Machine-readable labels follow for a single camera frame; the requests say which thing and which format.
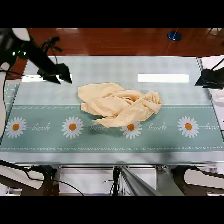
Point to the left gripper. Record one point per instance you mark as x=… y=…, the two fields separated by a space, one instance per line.
x=49 y=66

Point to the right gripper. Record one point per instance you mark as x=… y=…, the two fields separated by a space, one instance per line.
x=210 y=79

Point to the pale yellow shirt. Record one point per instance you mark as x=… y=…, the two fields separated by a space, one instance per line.
x=116 y=105

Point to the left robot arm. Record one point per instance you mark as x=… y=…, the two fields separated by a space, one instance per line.
x=32 y=52

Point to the blue round object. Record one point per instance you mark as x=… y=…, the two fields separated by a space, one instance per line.
x=174 y=36

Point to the silver frame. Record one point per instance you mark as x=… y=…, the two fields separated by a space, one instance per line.
x=140 y=186

